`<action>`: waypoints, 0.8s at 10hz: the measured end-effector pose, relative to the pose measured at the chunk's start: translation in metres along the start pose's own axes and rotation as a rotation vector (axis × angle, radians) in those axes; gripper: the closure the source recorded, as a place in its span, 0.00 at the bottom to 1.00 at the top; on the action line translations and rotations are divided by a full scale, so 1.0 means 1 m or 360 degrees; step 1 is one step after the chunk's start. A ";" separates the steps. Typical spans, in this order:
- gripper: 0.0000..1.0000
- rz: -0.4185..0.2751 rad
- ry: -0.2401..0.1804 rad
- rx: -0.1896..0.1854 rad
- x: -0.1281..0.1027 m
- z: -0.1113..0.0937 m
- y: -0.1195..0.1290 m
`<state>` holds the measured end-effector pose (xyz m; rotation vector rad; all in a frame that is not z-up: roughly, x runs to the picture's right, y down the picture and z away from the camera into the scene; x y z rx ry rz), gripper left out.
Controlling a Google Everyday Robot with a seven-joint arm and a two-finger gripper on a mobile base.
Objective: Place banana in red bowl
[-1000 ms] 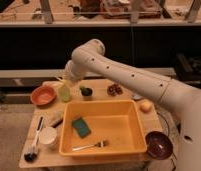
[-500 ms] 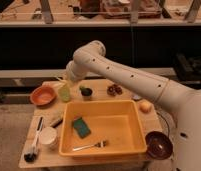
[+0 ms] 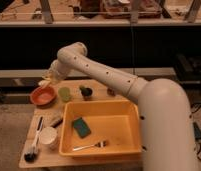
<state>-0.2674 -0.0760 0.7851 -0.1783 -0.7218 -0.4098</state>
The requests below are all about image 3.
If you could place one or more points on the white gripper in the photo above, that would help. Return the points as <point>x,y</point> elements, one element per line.
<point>52,77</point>

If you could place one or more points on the yellow banana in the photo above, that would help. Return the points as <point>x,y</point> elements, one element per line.
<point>44,83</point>

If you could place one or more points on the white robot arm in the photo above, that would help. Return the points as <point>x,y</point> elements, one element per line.
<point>166,126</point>

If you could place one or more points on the red bowl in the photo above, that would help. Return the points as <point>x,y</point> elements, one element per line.
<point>42,96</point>

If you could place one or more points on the green cup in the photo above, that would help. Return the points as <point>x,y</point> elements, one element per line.
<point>64,94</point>

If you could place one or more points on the white paper cup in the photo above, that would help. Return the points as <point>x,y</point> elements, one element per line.
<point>48,137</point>

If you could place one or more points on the green sponge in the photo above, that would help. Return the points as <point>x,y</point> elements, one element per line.
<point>81,127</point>

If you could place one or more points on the wooden table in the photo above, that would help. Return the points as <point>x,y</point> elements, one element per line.
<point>52,158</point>

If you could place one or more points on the black white dish brush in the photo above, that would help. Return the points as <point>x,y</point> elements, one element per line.
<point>31,153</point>

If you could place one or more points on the yellow plastic tub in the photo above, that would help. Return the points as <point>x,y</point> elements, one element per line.
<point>112,120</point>

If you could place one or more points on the silver fork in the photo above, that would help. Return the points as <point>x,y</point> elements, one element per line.
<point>99,144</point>

